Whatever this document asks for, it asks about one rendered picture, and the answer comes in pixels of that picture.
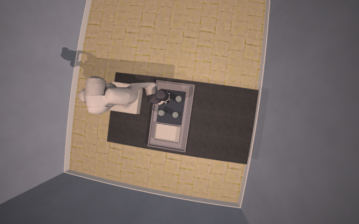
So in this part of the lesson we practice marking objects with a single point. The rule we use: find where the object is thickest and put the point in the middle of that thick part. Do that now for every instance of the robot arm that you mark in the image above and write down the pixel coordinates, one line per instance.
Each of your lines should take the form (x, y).
(98, 95)

